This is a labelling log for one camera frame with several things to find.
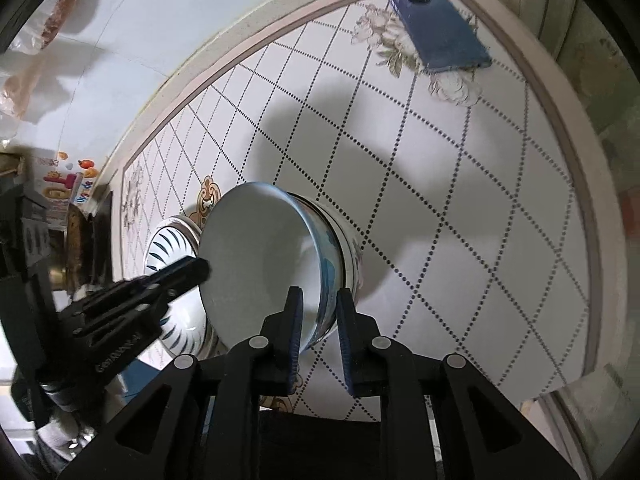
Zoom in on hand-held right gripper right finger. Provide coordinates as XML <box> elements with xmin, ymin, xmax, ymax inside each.
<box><xmin>336</xmin><ymin>287</ymin><xmax>581</xmax><ymax>480</ymax></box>

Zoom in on black gas stove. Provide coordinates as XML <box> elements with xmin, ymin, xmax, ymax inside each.
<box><xmin>89</xmin><ymin>189</ymin><xmax>117</xmax><ymax>282</ymax></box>

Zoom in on blue striped plate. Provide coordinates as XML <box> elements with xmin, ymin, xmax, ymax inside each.
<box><xmin>144</xmin><ymin>215</ymin><xmax>211</xmax><ymax>361</ymax></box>

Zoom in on clear plastic bag orange contents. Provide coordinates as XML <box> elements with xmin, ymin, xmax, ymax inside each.
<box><xmin>0</xmin><ymin>57</ymin><xmax>57</xmax><ymax>117</ymax></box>

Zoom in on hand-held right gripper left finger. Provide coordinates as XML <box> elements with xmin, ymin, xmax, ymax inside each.
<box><xmin>57</xmin><ymin>286</ymin><xmax>305</xmax><ymax>480</ymax></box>

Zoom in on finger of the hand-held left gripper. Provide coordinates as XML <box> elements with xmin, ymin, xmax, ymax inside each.
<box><xmin>144</xmin><ymin>256</ymin><xmax>211</xmax><ymax>306</ymax></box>

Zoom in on dark blue smartphone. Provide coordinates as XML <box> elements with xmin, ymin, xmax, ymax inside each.
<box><xmin>389</xmin><ymin>0</ymin><xmax>493</xmax><ymax>73</ymax></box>

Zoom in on blue floral white bowl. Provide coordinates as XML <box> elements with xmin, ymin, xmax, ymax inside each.
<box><xmin>300</xmin><ymin>197</ymin><xmax>362</xmax><ymax>331</ymax></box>

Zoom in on colourful printed box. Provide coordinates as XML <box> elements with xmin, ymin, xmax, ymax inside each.
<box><xmin>42</xmin><ymin>152</ymin><xmax>99</xmax><ymax>211</ymax></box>

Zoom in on clear plastic bag red contents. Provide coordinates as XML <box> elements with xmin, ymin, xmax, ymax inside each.
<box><xmin>40</xmin><ymin>0</ymin><xmax>96</xmax><ymax>50</ymax></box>

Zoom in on diamond pattern floral tablecloth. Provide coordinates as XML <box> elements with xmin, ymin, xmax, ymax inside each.
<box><xmin>120</xmin><ymin>0</ymin><xmax>601</xmax><ymax>426</ymax></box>

